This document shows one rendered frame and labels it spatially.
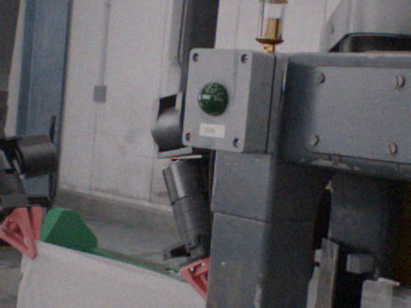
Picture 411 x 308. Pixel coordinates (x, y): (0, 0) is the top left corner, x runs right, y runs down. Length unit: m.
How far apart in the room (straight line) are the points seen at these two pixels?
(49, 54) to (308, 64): 8.63
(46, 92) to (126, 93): 1.08
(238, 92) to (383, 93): 0.12
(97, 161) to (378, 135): 8.37
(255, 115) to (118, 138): 8.05
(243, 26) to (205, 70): 6.88
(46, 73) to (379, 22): 8.55
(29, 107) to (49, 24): 1.05
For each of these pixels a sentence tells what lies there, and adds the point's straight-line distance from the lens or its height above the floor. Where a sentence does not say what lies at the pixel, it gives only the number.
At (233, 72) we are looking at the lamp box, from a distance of 0.69.
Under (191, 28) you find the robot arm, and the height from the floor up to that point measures 1.38.
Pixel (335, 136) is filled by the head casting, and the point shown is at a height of 1.26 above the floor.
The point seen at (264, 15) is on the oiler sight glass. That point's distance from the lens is 0.77.
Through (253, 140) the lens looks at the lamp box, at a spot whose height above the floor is 1.25.
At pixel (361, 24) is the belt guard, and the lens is 0.81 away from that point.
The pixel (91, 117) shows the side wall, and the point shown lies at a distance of 9.10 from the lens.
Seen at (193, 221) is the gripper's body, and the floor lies 1.13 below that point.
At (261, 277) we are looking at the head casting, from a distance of 0.73.
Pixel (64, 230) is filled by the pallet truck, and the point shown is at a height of 0.23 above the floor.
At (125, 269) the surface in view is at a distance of 1.14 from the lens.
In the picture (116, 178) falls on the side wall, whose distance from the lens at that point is 8.73.
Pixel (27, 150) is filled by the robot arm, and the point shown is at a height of 1.18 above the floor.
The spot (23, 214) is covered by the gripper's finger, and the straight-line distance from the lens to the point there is 1.27.
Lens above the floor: 1.27
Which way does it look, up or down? 3 degrees down
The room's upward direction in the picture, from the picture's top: 5 degrees clockwise
